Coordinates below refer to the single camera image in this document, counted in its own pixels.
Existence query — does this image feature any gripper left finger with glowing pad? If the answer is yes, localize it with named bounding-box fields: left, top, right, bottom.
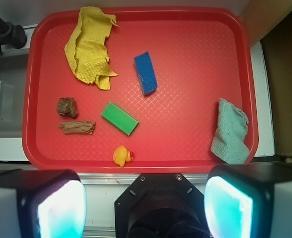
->
left=0, top=169, right=87, bottom=238

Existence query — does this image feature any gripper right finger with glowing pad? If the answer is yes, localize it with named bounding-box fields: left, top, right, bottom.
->
left=204, top=163, right=292, bottom=238

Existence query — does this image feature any light blue cloth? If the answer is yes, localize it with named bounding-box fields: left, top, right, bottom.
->
left=210, top=98, right=250, bottom=164

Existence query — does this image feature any yellow cloth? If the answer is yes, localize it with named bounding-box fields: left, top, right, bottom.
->
left=64, top=6, right=118, bottom=90

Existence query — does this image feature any brown wood bark piece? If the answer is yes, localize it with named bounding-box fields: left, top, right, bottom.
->
left=58, top=121, right=96, bottom=134

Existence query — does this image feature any brown rock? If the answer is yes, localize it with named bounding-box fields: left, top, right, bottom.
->
left=56, top=97, right=77, bottom=119

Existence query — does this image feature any yellow rubber duck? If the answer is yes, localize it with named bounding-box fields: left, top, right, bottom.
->
left=113, top=145, right=135, bottom=167

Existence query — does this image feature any red plastic tray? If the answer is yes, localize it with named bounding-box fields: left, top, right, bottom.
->
left=22, top=7, right=258, bottom=174

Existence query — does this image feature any green rectangular block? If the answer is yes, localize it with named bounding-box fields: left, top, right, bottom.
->
left=101, top=102, right=139, bottom=136

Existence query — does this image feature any grey sink basin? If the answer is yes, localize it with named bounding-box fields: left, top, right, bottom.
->
left=0, top=54, right=28, bottom=138

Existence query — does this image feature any blue sponge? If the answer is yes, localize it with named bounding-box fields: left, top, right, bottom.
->
left=134, top=52, right=158, bottom=96

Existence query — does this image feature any black faucet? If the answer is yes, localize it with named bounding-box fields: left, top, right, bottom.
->
left=0, top=18, right=27, bottom=56

